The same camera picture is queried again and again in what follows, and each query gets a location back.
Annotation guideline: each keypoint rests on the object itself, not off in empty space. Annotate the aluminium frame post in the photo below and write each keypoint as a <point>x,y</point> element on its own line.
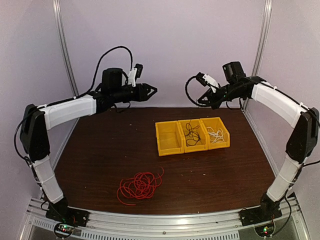
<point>264,31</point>
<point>64,47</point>

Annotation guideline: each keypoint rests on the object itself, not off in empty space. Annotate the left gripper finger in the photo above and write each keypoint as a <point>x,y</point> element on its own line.
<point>149,88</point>
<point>146,95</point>

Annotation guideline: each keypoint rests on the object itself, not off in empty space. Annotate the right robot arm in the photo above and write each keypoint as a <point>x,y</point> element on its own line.
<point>303,120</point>

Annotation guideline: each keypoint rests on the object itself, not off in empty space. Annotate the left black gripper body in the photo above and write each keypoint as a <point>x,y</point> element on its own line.
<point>138,96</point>

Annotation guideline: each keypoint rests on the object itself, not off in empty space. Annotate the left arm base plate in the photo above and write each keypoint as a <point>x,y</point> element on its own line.
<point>74,217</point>

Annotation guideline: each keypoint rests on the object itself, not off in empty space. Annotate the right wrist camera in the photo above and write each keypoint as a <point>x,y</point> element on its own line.
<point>207,80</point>

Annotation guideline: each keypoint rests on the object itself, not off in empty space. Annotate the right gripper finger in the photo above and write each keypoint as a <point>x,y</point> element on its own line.
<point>206,97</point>
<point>205,103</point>

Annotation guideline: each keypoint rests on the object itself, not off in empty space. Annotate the left aluminium frame post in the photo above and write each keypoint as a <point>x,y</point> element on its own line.
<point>64,47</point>

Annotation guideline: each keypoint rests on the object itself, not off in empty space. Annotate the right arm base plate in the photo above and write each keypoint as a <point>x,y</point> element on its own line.
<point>253,216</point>

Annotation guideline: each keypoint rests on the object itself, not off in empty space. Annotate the right aluminium frame post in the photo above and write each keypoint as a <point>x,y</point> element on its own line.
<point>264,31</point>

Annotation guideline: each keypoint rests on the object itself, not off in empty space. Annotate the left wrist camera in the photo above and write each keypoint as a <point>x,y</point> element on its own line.
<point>134,74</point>

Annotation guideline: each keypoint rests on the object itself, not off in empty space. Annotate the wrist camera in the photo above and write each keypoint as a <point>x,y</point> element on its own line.
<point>207,80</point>
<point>134,74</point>

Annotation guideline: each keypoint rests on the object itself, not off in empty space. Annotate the front aluminium rail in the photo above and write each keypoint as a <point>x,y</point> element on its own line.
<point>223,225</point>

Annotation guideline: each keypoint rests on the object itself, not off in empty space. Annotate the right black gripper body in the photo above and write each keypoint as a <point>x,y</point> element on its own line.
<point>217,102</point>

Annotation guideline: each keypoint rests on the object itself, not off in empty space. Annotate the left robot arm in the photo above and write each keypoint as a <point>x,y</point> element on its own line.
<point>116,87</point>

